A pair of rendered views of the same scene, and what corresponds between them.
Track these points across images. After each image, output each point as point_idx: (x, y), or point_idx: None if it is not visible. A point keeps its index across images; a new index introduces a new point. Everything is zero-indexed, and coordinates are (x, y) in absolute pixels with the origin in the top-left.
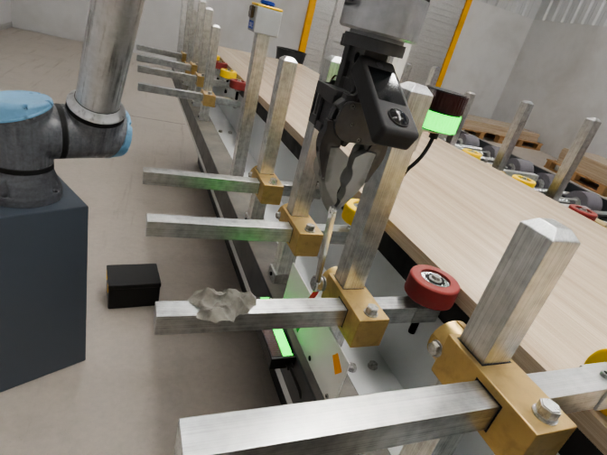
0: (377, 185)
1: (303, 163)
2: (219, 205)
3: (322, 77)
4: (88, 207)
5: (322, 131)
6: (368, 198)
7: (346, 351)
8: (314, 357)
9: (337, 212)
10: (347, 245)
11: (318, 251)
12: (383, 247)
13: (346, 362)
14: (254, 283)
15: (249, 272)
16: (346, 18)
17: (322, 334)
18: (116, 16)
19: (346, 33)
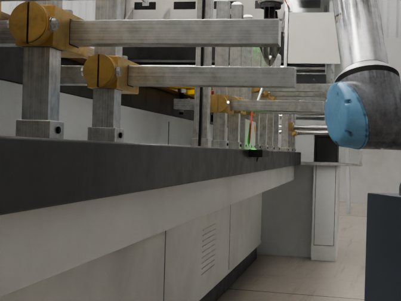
0: (252, 54)
1: (241, 64)
2: (215, 178)
3: (242, 14)
4: (367, 194)
5: (283, 36)
6: (252, 60)
7: None
8: (252, 142)
9: (159, 119)
10: None
11: None
12: (176, 112)
13: (255, 123)
14: (243, 164)
15: (240, 164)
16: (283, 1)
17: (252, 127)
18: None
19: (280, 5)
